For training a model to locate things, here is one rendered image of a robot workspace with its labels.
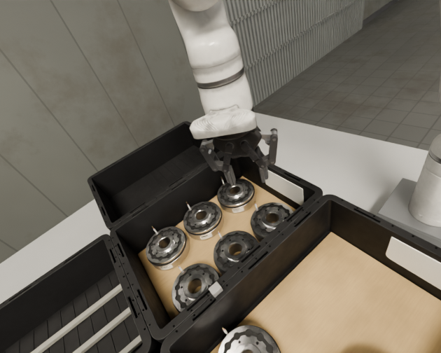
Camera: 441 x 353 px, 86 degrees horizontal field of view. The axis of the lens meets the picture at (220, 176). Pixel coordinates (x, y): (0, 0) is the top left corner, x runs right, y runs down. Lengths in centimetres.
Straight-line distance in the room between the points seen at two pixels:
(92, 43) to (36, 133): 73
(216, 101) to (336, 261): 38
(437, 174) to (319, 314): 35
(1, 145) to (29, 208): 49
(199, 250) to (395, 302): 39
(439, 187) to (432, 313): 24
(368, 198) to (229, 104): 59
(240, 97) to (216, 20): 10
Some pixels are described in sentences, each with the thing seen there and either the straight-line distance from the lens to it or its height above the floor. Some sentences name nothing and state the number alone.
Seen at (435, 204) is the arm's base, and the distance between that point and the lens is 68.
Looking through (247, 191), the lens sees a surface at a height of 86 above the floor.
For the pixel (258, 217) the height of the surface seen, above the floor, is 86.
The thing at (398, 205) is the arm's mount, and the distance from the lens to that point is 75.
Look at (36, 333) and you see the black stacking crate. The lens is 76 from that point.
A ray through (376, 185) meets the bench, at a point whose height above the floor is 70.
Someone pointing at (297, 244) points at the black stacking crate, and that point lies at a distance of 50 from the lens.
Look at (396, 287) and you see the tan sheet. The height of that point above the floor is 83.
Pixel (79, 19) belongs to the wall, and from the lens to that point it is 209.
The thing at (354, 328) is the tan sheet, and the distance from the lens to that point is 50.
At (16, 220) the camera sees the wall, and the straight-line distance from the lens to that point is 230.
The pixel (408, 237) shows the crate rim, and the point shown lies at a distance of 47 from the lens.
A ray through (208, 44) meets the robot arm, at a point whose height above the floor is 125.
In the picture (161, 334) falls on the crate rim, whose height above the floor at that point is 93.
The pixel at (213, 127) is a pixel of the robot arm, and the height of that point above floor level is 116.
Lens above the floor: 131
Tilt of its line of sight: 39 degrees down
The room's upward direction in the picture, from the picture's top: 20 degrees counter-clockwise
